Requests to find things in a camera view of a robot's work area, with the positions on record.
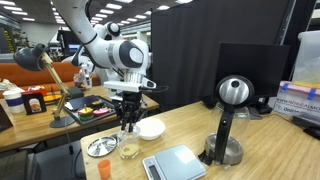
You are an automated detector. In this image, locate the white bottle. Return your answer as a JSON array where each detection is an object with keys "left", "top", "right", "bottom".
[{"left": 79, "top": 64, "right": 93, "bottom": 91}]

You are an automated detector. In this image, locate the dark grey chair seat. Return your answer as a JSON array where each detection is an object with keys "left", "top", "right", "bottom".
[{"left": 29, "top": 139, "right": 85, "bottom": 180}]

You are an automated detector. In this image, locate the dark green box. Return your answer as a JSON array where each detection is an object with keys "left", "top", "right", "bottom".
[{"left": 68, "top": 86, "right": 85, "bottom": 100}]

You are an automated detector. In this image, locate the glass carafe with black handle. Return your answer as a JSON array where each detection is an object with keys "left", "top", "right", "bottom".
[{"left": 198, "top": 74, "right": 256, "bottom": 167}]

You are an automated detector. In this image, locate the yellow plate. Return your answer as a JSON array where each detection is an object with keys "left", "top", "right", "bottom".
[{"left": 43, "top": 94, "right": 63, "bottom": 103}]

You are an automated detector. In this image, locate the black curtain partition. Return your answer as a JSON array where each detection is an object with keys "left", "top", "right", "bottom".
[{"left": 150, "top": 0, "right": 296, "bottom": 109}]

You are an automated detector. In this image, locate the black tray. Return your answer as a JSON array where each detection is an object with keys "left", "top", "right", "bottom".
[{"left": 63, "top": 94, "right": 118, "bottom": 126}]

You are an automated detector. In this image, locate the black computer monitor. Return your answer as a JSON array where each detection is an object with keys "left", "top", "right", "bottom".
[{"left": 214, "top": 42, "right": 291, "bottom": 116}]

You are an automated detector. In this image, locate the white mug blue band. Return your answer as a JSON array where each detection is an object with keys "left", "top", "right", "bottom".
[{"left": 2, "top": 88, "right": 26, "bottom": 115}]

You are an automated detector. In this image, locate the black photo frame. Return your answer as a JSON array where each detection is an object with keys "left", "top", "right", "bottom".
[{"left": 21, "top": 92, "right": 48, "bottom": 116}]

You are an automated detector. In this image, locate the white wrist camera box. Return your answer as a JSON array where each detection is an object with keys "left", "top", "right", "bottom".
[{"left": 103, "top": 80, "right": 146, "bottom": 94}]

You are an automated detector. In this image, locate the glass jar with yellow contents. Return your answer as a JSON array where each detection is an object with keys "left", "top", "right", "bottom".
[{"left": 116, "top": 124, "right": 141, "bottom": 160}]

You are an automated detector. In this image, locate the silver digital kitchen scale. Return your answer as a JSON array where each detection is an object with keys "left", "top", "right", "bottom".
[{"left": 142, "top": 144, "right": 207, "bottom": 180}]

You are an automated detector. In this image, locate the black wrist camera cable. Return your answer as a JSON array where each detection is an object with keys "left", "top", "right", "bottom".
[{"left": 139, "top": 84, "right": 170, "bottom": 95}]

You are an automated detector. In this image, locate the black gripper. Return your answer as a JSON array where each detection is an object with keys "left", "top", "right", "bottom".
[{"left": 115, "top": 90, "right": 148, "bottom": 133}]

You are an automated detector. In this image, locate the pink toy piece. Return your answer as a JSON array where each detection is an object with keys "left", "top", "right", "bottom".
[{"left": 92, "top": 107, "right": 111, "bottom": 118}]

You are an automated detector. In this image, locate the black keyboard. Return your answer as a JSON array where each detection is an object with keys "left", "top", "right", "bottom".
[{"left": 290, "top": 111, "right": 320, "bottom": 140}]

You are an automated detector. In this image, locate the printed cardboard box pink lid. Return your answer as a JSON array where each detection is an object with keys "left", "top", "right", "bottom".
[{"left": 272, "top": 80, "right": 320, "bottom": 118}]

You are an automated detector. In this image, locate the clear plastic storage bin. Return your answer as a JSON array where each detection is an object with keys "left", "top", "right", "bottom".
[{"left": 291, "top": 30, "right": 320, "bottom": 85}]

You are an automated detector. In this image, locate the small orange plastic cup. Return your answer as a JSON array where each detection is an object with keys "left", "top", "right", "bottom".
[{"left": 97, "top": 159, "right": 112, "bottom": 180}]

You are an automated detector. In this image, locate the colourful stacking ring toy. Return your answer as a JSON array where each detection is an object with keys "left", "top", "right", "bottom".
[{"left": 77, "top": 103, "right": 95, "bottom": 123}]

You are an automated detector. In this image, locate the black lamp cable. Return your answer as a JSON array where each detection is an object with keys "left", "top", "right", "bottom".
[{"left": 63, "top": 121, "right": 84, "bottom": 180}]

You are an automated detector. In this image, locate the orange sofa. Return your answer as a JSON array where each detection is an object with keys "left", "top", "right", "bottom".
[{"left": 0, "top": 61, "right": 101, "bottom": 98}]

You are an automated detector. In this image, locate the white bowl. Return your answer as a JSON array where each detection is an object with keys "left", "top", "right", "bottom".
[{"left": 135, "top": 117, "right": 167, "bottom": 141}]

